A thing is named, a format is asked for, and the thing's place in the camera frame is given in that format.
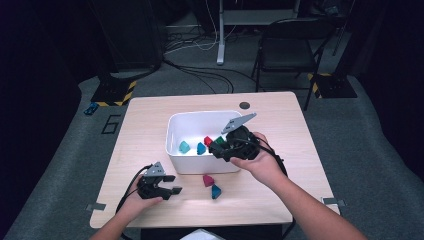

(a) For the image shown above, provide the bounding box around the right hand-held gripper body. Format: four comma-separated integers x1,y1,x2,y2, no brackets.
214,112,263,163

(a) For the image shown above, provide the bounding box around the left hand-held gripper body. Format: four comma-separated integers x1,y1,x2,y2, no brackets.
137,161,168,200

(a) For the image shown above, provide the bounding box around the white plastic bin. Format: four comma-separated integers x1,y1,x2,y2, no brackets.
165,110,246,176

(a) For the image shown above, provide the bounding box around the light teal rounded toy block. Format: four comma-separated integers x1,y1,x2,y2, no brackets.
178,140,192,155

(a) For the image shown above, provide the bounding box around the person's left hand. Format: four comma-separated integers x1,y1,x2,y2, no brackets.
117,184,165,224

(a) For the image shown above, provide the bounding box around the person's right hand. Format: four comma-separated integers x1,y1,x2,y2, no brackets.
229,131,289,183

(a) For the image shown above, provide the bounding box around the person's white shirt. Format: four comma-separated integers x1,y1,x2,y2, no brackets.
179,228,224,240

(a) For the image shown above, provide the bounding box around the grey tape strip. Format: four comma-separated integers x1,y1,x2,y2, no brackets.
85,202,107,212
320,197,348,207

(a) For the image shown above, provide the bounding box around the black folding chair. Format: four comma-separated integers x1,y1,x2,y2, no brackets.
250,17,338,112

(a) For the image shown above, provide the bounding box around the large black cabinet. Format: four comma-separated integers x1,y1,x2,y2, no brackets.
89,0,164,73

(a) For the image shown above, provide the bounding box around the left hand-held gripper cable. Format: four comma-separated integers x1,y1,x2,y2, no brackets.
114,164,153,240

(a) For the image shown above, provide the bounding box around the hand-held gripper cable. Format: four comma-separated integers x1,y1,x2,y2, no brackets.
114,164,153,240
233,138,298,239

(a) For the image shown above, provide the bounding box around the right hand-held gripper cable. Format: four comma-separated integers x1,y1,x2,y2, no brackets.
233,138,298,239

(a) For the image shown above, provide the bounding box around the thick black floor cable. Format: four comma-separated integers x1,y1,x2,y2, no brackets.
162,58,235,94

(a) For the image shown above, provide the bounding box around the black yellow striped base plate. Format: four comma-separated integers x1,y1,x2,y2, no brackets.
90,78,138,108
307,72,358,100

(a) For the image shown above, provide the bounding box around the white desk frame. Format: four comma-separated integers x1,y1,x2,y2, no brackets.
215,0,302,66

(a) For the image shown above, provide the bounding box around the white floor cable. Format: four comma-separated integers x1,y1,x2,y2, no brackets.
164,0,238,54

